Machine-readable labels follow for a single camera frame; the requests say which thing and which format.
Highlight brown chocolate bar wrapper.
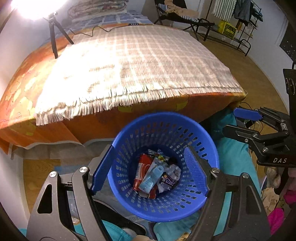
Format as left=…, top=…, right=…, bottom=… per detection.
left=159, top=173, right=177, bottom=189

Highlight red snack packet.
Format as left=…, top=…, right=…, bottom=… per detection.
left=133, top=154, right=154, bottom=193

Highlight white toothpaste tube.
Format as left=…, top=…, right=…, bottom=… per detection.
left=144, top=158, right=166, bottom=199

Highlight beige clothing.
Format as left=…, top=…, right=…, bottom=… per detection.
left=164, top=0, right=189, bottom=15

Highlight ring light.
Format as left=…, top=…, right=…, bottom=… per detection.
left=9, top=0, right=70, bottom=21

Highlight white plastic bag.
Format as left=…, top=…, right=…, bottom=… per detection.
left=165, top=163, right=182, bottom=186

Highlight black tripod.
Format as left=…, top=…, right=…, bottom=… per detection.
left=43, top=11, right=74, bottom=59

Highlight blue plastic basket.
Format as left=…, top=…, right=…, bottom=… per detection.
left=107, top=112, right=220, bottom=223

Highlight orange bed sheet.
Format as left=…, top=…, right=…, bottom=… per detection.
left=0, top=22, right=247, bottom=154

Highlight light blue packet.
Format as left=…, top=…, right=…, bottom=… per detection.
left=139, top=166, right=164, bottom=193

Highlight black folding chair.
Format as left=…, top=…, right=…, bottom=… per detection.
left=154, top=0, right=215, bottom=41

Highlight dark speckled wall board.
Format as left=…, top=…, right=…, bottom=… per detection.
left=280, top=35, right=296, bottom=61

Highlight person's right hand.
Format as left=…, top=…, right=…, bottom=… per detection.
left=264, top=167, right=288, bottom=215

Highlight white plastic film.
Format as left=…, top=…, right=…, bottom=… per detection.
left=157, top=183, right=173, bottom=194

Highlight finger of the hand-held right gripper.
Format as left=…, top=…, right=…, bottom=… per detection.
left=233, top=107, right=290, bottom=132
left=222, top=124, right=290, bottom=146

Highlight blue patterned sheet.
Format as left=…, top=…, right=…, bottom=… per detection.
left=67, top=10, right=154, bottom=34

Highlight striped towel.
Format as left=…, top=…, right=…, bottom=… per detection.
left=213, top=0, right=237, bottom=21

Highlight black metal clothes rack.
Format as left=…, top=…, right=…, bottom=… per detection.
left=203, top=0, right=262, bottom=57

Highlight yellow plastic crate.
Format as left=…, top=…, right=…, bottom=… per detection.
left=217, top=20, right=238, bottom=39

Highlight beige checked blanket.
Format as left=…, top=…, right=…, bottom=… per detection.
left=34, top=25, right=244, bottom=126

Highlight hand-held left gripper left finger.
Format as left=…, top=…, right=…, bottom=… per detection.
left=26, top=144, right=116, bottom=241

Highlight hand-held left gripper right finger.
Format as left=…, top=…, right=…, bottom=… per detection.
left=184, top=146, right=272, bottom=241

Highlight dark hanging clothes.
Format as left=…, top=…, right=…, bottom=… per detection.
left=233, top=0, right=264, bottom=26

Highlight folded floral quilt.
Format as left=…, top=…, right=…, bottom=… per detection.
left=68, top=0, right=129, bottom=18

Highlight black power cable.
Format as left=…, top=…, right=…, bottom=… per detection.
left=74, top=23, right=148, bottom=37

